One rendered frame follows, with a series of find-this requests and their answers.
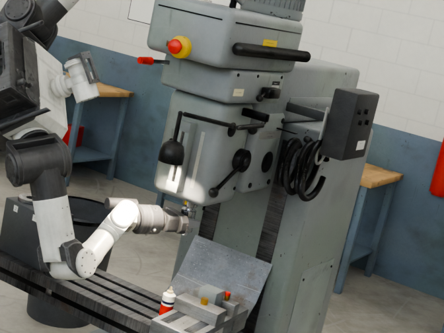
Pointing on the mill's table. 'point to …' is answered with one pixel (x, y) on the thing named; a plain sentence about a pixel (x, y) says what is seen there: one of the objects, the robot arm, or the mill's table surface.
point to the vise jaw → (193, 304)
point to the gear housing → (219, 81)
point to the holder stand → (20, 230)
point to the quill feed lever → (240, 159)
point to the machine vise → (179, 320)
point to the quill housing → (205, 147)
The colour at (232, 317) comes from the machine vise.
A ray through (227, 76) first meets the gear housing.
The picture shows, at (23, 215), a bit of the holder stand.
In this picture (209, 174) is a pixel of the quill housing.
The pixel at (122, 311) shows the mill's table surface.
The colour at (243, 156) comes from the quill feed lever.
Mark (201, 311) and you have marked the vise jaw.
